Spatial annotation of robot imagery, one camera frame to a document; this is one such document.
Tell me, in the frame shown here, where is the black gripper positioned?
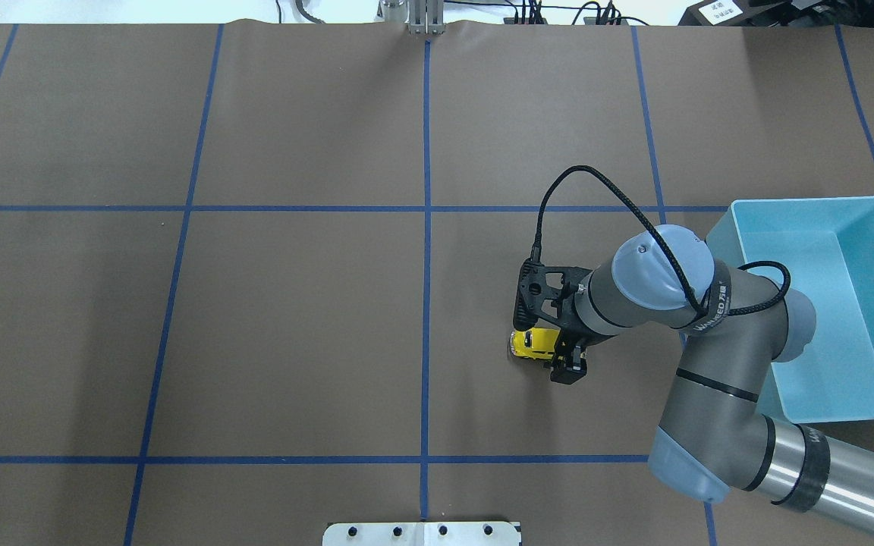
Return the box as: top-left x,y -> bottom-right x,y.
512,260 -> 597,386

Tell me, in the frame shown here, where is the yellow beetle toy car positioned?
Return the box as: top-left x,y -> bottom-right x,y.
508,326 -> 560,362

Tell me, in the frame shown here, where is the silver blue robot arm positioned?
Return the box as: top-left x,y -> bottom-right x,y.
513,224 -> 874,535

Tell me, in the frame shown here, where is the light blue plastic bin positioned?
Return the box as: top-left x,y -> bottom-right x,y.
707,196 -> 874,424

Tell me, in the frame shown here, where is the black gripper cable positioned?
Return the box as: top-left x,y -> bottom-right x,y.
531,165 -> 791,319

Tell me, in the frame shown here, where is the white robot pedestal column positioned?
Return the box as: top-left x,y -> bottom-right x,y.
322,521 -> 523,545

